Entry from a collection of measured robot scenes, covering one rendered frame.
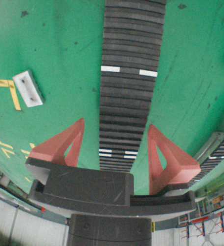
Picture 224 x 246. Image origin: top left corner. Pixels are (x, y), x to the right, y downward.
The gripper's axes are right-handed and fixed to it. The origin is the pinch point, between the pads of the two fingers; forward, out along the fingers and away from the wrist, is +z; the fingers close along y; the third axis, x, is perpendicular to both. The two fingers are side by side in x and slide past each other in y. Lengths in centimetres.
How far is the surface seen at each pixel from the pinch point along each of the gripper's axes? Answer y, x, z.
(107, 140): 0.9, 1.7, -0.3
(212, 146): -17.2, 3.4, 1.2
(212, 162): -18.8, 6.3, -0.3
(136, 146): -2.7, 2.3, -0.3
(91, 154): 3.8, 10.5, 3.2
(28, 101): 12.2, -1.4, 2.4
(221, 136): -18.6, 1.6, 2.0
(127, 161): -2.2, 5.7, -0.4
